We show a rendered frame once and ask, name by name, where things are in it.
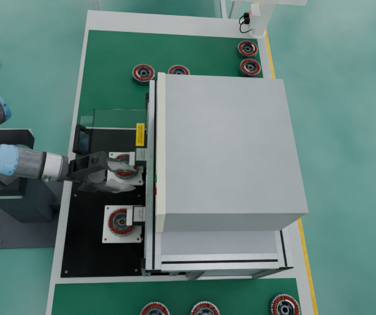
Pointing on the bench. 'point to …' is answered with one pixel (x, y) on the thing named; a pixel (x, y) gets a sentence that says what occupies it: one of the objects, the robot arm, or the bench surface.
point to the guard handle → (78, 139)
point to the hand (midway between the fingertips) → (132, 178)
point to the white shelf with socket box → (262, 15)
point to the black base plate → (109, 262)
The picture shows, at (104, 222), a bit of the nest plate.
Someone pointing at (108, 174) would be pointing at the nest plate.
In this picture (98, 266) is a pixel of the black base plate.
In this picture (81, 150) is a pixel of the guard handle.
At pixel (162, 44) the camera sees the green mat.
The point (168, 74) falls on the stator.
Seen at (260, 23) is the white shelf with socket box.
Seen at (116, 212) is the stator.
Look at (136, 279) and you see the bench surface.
